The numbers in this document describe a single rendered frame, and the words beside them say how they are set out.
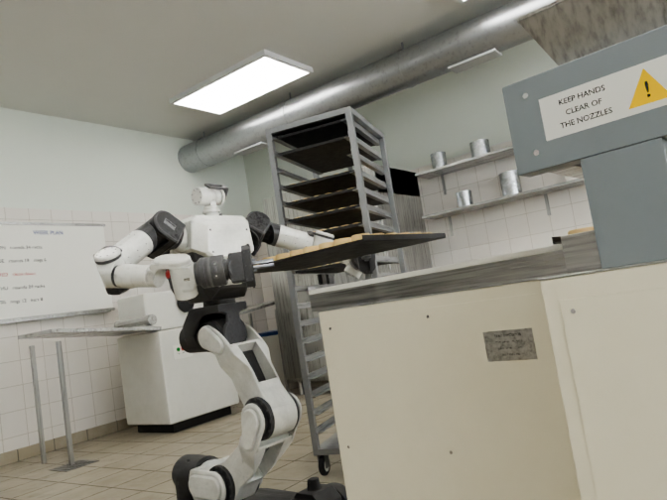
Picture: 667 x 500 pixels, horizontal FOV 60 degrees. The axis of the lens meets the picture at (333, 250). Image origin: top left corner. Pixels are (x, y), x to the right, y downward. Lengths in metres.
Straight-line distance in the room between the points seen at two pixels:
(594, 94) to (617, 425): 0.52
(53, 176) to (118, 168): 0.71
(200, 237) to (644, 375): 1.48
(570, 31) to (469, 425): 0.83
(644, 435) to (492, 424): 0.40
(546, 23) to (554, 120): 0.22
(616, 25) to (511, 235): 4.59
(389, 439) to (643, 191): 0.85
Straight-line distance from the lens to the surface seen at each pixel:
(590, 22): 1.18
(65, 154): 6.12
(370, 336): 1.48
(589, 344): 1.03
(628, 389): 1.03
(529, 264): 1.27
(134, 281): 1.76
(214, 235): 2.08
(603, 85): 1.04
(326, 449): 3.07
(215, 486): 2.22
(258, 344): 2.11
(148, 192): 6.52
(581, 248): 1.18
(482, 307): 1.31
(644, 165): 1.00
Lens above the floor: 0.85
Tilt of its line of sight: 5 degrees up
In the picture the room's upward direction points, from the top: 9 degrees counter-clockwise
